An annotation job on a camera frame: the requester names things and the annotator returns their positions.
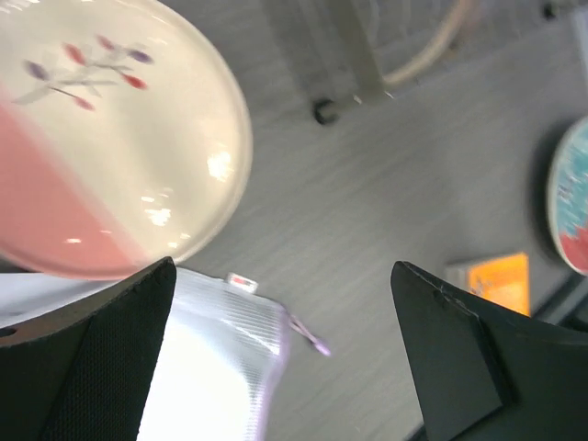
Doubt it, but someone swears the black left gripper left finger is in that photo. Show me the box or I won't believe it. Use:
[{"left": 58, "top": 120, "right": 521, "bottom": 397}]
[{"left": 1, "top": 257, "right": 176, "bottom": 440}]

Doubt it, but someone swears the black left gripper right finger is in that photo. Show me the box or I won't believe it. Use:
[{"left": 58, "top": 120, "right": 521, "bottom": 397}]
[{"left": 390, "top": 262, "right": 587, "bottom": 440}]

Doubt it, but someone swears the stainless steel dish rack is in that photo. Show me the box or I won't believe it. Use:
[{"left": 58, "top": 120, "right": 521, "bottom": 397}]
[{"left": 266, "top": 0, "right": 488, "bottom": 126}]

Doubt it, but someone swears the orange paperback book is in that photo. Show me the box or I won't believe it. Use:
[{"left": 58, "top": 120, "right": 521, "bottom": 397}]
[{"left": 445, "top": 253, "right": 531, "bottom": 316}]

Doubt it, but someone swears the clear zip pouch purple trim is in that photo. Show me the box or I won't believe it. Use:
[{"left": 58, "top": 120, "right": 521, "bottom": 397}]
[{"left": 138, "top": 268, "right": 331, "bottom": 440}]

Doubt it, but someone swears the red and teal plate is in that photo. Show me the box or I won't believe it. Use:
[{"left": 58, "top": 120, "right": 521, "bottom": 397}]
[{"left": 546, "top": 118, "right": 587, "bottom": 276}]

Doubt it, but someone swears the pink and cream plate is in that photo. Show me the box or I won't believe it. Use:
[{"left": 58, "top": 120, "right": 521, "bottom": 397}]
[{"left": 1, "top": 1, "right": 253, "bottom": 280}]

